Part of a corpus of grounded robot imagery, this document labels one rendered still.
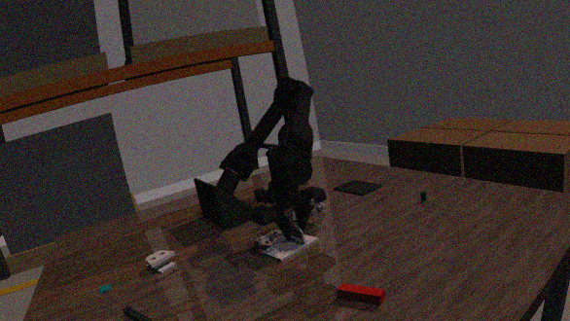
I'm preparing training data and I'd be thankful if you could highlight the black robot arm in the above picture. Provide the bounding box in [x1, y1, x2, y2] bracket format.
[216, 77, 313, 196]

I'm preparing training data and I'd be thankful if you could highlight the red rectangular block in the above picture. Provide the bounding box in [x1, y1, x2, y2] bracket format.
[337, 283, 385, 305]

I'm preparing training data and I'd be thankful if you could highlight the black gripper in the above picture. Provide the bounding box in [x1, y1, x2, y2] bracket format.
[250, 179, 326, 240]

